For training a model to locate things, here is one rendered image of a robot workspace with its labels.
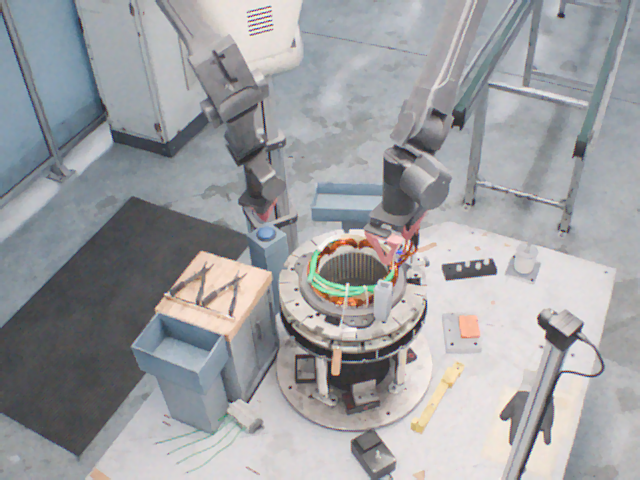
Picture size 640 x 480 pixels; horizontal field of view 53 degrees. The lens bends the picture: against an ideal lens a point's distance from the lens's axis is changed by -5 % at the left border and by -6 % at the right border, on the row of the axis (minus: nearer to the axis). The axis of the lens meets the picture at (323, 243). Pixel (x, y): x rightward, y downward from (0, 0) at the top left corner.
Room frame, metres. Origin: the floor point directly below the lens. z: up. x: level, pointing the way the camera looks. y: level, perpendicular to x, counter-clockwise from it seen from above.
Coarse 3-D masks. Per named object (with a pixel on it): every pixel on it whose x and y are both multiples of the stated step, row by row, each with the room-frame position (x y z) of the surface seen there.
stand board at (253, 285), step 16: (208, 256) 1.14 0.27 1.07; (192, 272) 1.09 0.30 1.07; (208, 272) 1.09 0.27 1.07; (224, 272) 1.09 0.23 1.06; (240, 272) 1.08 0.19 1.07; (256, 272) 1.08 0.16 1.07; (192, 288) 1.04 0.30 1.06; (208, 288) 1.04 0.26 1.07; (256, 288) 1.03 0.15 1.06; (160, 304) 1.00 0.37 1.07; (176, 304) 1.00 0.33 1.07; (208, 304) 0.99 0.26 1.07; (224, 304) 0.99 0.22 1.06; (240, 304) 0.99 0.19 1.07; (192, 320) 0.95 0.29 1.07; (208, 320) 0.95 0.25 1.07; (224, 320) 0.94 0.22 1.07; (240, 320) 0.95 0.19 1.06
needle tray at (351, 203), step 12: (324, 192) 1.40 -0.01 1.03; (336, 192) 1.39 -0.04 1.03; (348, 192) 1.39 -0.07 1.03; (360, 192) 1.38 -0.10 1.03; (372, 192) 1.38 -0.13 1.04; (312, 204) 1.31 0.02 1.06; (324, 204) 1.35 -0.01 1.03; (336, 204) 1.35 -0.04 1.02; (348, 204) 1.35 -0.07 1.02; (360, 204) 1.35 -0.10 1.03; (372, 204) 1.34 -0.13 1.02; (312, 216) 1.30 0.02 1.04; (324, 216) 1.29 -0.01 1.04; (336, 216) 1.29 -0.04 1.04; (348, 216) 1.28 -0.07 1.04; (360, 216) 1.28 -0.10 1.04; (348, 228) 1.30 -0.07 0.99; (360, 228) 1.29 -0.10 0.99
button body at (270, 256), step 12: (276, 228) 1.26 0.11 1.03; (252, 240) 1.23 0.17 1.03; (276, 240) 1.22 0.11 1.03; (252, 252) 1.23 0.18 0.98; (264, 252) 1.19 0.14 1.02; (276, 252) 1.21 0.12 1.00; (252, 264) 1.24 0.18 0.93; (264, 264) 1.20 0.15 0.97; (276, 264) 1.21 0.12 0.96; (276, 276) 1.21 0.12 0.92; (276, 288) 1.20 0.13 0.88; (276, 300) 1.20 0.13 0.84; (276, 312) 1.20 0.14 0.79
